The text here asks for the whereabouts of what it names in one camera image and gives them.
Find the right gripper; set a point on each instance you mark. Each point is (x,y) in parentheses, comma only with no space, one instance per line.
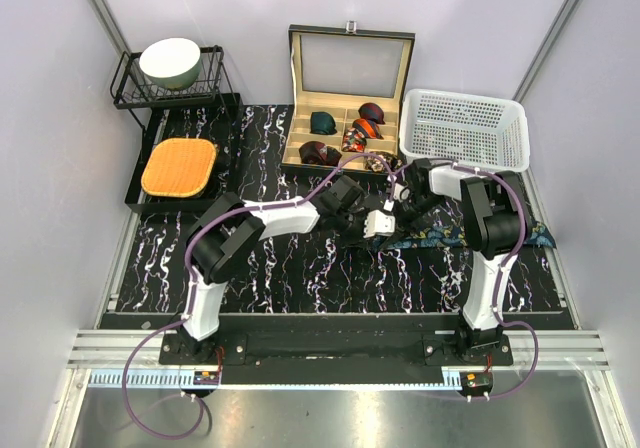
(402,222)

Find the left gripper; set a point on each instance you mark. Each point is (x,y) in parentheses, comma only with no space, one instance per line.
(361,216)

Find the blue patterned necktie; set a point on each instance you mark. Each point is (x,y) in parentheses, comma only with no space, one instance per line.
(453,236)

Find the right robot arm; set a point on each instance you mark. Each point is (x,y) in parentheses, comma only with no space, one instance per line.
(496,224)

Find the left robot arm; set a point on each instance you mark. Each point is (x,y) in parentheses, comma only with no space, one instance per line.
(221,240)

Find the beige floral rolled tie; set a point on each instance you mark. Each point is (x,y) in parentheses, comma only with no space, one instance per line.
(377,164)

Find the dark red rolled tie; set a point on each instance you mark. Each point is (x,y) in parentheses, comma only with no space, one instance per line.
(320,154)

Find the red floral rolled tie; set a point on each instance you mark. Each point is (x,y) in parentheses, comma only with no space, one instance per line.
(353,142)

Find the orange striped rolled tie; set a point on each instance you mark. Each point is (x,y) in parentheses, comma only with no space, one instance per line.
(367,128)

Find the white plastic basket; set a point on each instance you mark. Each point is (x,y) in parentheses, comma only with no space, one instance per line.
(479,131)

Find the maroon striped rolled tie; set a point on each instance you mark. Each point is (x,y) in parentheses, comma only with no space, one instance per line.
(373,112)

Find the dark green rolled tie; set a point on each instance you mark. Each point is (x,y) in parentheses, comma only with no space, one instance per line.
(322,123)

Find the black tie storage box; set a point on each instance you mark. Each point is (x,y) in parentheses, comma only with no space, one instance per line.
(336,70)

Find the black tray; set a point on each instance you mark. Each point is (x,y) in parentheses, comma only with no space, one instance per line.
(219,123)

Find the white green bowl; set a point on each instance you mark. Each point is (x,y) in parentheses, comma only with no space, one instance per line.
(172,64)

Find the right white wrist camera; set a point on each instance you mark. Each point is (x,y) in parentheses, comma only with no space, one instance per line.
(399,192)

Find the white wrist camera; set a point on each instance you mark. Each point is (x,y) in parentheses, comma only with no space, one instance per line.
(380,222)
(399,192)

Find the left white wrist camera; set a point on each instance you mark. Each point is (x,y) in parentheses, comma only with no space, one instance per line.
(380,222)

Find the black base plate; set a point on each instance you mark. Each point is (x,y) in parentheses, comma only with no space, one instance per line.
(332,350)

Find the black wire dish rack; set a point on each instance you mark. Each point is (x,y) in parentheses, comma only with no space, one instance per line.
(131,89)

